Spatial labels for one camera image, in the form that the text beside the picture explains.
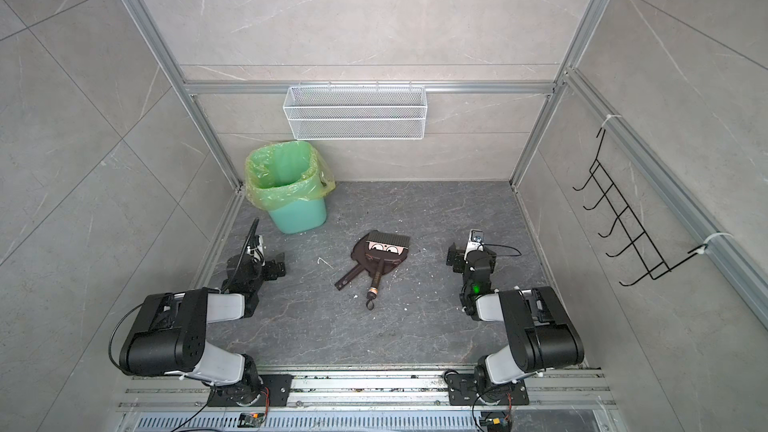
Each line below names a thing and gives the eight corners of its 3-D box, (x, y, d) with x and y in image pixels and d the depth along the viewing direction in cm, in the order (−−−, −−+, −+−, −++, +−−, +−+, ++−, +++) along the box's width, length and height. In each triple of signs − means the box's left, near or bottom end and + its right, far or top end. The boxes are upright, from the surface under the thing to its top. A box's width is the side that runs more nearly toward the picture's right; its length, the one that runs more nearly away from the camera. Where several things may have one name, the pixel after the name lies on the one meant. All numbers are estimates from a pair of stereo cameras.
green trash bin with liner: (261, 241, 105) (230, 192, 85) (277, 192, 120) (255, 141, 100) (330, 241, 105) (316, 192, 85) (338, 193, 120) (328, 141, 100)
